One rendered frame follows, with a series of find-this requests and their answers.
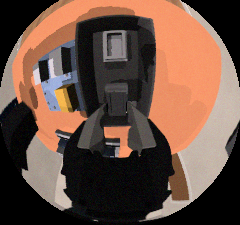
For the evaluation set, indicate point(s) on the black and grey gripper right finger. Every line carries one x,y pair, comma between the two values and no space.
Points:
145,137

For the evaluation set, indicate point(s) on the yellow rectangular block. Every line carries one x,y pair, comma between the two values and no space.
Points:
67,98

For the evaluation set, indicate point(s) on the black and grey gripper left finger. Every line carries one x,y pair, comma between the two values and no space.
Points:
88,137

